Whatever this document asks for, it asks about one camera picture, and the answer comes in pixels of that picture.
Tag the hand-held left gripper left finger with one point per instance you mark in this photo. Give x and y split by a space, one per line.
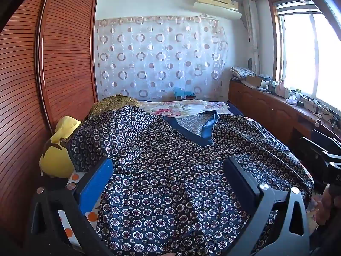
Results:
93 188

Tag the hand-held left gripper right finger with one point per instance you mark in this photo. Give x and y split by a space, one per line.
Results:
241 182

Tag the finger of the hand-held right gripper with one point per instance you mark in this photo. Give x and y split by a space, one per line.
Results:
314 149

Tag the navy patterned silk shirt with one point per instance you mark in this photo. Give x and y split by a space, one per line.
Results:
173 181

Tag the person's right hand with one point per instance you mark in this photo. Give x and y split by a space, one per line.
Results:
326 205

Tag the yellow plush toy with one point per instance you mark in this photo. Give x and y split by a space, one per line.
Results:
57 162

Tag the white crumpled tissue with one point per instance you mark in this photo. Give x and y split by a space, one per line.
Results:
291 100

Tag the wooden side cabinet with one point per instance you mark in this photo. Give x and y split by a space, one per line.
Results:
269 109

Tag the pink bottle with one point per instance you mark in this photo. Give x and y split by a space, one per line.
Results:
280 88

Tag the gold patterned cushion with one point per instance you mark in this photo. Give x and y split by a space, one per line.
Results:
112 103

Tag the cardboard box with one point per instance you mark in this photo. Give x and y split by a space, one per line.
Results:
253 81

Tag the floral blanket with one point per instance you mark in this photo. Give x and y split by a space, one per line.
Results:
183 108

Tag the window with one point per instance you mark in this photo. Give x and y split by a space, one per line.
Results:
303 48

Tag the blue box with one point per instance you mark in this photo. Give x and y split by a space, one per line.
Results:
183 93

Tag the stack of folded cloths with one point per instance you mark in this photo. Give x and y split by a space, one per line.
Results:
241 72

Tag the white tied window curtain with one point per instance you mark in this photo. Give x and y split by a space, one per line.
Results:
251 32

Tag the white lace circle-patterned curtain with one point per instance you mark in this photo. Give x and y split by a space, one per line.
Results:
159 58

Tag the white air conditioner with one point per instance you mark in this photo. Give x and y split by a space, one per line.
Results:
217 3

